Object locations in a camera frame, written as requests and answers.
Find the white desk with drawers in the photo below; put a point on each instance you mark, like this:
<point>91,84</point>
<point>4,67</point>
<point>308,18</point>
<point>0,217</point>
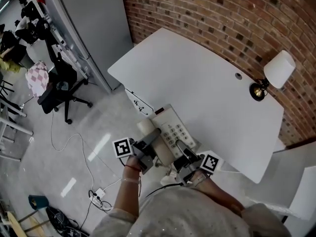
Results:
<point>197,83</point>

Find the white wrist band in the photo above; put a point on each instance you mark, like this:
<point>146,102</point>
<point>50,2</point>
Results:
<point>198,179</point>

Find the white shade table lamp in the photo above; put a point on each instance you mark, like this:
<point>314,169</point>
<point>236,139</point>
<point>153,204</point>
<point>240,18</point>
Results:
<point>279,69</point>

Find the white power strip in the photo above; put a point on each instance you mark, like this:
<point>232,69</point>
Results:
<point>100,192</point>

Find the pink checked cloth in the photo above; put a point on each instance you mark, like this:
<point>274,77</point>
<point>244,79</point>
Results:
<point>37,78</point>

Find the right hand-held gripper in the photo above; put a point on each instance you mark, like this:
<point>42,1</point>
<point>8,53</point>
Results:
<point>209,162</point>

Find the dark green container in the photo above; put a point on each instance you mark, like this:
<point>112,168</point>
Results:
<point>38,201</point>

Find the person's grey sweatshirt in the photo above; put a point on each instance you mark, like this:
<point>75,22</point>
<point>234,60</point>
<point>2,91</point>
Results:
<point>185,213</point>

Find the person's left forearm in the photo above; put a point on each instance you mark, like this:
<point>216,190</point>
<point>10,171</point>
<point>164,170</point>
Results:
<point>127,194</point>

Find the person's right forearm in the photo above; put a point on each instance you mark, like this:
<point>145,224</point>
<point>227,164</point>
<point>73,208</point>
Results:
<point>217,194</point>

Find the white shelf rack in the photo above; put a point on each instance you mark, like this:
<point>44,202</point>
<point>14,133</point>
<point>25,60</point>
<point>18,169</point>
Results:
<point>66,51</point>

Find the person's white left shoe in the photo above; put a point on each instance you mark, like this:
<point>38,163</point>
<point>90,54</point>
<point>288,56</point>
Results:
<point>168,181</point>

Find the white drawer cabinet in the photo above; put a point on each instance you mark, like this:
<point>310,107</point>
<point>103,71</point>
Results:
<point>303,189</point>

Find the black office chair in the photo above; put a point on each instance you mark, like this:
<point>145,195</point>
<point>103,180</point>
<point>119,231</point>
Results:
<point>61,73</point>

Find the wooden stool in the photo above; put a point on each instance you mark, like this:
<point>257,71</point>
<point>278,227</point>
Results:
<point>13,222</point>

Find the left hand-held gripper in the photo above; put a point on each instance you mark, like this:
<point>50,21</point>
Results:
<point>122,148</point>

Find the small white table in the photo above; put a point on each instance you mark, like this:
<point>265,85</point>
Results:
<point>17,128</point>

